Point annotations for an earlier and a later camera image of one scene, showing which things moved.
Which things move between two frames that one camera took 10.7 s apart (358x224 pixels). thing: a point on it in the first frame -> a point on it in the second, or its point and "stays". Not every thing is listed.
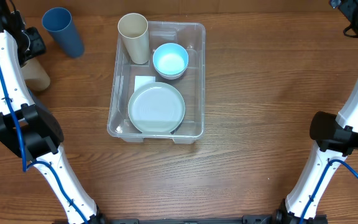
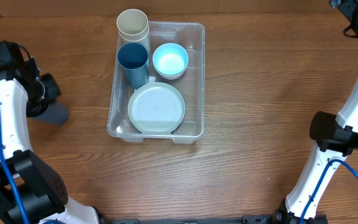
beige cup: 35,77 -> 133,25
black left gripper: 29,48 -> 48,94
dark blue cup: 58,22 -> 133,59
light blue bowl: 170,60 stays
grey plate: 156,107 stays
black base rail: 249,219 stays
